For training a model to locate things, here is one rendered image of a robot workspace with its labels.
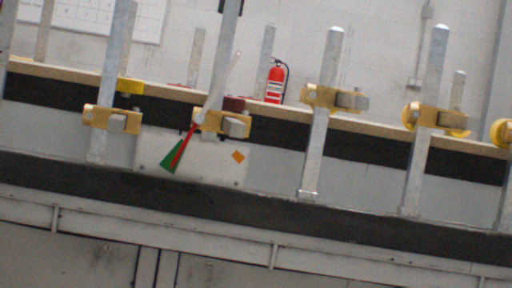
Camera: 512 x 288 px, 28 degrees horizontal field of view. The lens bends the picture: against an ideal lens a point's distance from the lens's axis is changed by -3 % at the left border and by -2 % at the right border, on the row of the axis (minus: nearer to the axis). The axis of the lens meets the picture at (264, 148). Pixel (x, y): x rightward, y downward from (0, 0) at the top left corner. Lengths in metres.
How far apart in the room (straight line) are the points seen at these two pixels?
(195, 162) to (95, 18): 7.21
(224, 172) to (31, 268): 0.61
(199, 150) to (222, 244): 0.23
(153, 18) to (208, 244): 7.17
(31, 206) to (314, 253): 0.68
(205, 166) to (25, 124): 0.51
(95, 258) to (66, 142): 0.31
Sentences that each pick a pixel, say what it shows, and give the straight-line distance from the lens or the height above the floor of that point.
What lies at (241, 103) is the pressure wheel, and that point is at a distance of 2.52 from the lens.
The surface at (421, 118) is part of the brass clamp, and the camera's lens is 2.49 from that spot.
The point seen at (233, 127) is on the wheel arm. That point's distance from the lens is 2.14.
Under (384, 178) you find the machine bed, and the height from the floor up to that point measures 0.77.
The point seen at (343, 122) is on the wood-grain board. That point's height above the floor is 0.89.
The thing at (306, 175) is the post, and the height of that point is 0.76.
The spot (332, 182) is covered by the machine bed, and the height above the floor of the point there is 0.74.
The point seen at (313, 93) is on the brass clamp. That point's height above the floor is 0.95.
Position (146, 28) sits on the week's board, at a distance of 9.57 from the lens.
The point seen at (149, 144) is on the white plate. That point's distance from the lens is 2.42.
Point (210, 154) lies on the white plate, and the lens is 2.42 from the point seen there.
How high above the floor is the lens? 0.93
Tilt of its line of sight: 3 degrees down
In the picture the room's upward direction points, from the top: 10 degrees clockwise
